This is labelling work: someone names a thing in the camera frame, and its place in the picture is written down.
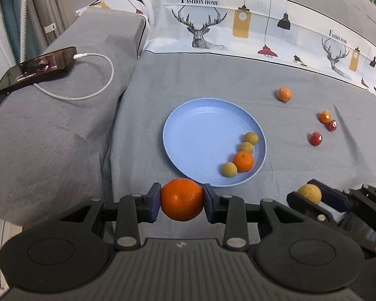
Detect black smartphone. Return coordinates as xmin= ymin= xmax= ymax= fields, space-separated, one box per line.
xmin=0 ymin=46 xmax=77 ymax=96

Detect deer print bed sheet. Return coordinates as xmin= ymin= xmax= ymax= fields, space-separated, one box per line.
xmin=75 ymin=0 xmax=376 ymax=102

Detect grey bed blanket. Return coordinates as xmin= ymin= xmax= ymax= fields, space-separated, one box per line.
xmin=100 ymin=52 xmax=376 ymax=298

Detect white charging cable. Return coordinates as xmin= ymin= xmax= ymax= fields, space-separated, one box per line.
xmin=33 ymin=53 xmax=115 ymax=101

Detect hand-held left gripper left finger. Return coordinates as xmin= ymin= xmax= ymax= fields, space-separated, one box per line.
xmin=59 ymin=182 xmax=162 ymax=251

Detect orange mandarin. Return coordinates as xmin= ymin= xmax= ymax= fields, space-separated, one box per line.
xmin=160 ymin=178 xmax=204 ymax=222
xmin=234 ymin=151 xmax=255 ymax=173

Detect blue plate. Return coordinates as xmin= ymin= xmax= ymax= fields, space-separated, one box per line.
xmin=162 ymin=98 xmax=267 ymax=187

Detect grey pillow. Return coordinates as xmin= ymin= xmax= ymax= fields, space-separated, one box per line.
xmin=0 ymin=8 xmax=151 ymax=226

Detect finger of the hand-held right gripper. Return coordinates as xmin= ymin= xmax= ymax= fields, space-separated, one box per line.
xmin=306 ymin=179 xmax=376 ymax=215
xmin=287 ymin=191 xmax=376 ymax=255

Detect teal curtain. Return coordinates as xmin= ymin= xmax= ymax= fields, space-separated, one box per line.
xmin=0 ymin=0 xmax=23 ymax=65

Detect orange far from group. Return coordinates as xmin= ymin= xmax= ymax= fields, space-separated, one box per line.
xmin=275 ymin=86 xmax=293 ymax=103

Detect grey curtain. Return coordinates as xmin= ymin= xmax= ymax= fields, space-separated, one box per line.
xmin=28 ymin=0 xmax=82 ymax=40

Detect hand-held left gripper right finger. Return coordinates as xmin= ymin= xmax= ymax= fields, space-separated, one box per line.
xmin=202 ymin=183 xmax=305 ymax=251

